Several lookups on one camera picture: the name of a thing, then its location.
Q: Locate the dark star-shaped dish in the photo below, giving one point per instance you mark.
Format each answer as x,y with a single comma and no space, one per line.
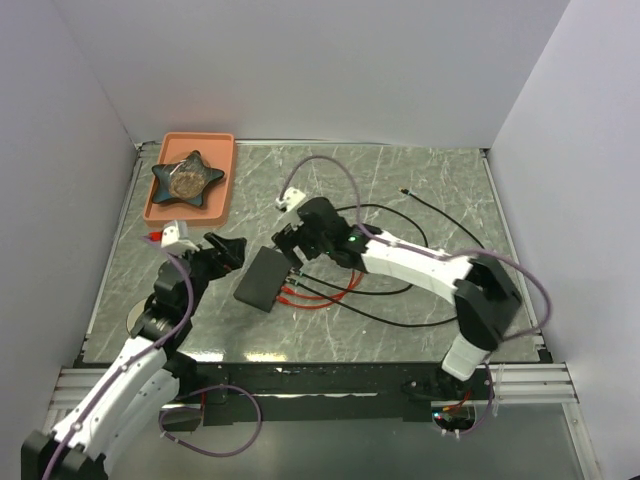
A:
185,181

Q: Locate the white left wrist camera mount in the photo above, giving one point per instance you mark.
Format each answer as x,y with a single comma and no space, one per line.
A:
174,238

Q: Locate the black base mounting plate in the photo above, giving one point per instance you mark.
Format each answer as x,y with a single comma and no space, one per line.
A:
287,391

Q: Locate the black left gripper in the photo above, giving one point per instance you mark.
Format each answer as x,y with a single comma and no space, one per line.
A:
229,256

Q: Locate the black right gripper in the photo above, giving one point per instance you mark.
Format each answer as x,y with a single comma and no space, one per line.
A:
287,237

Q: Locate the orange plastic tray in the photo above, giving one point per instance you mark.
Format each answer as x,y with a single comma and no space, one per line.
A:
218,151

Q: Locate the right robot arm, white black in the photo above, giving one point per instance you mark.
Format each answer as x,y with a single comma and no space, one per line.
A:
485,298

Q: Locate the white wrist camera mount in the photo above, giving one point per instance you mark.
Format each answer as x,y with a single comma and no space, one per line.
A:
174,238
290,200

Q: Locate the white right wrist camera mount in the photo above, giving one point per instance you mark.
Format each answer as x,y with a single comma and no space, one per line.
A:
290,200

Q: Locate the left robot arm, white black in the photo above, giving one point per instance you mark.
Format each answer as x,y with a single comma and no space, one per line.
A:
149,371

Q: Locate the white round tape roll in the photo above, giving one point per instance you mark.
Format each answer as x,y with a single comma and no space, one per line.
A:
133,315

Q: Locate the black network switch box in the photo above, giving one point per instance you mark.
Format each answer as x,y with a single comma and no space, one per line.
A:
261,284

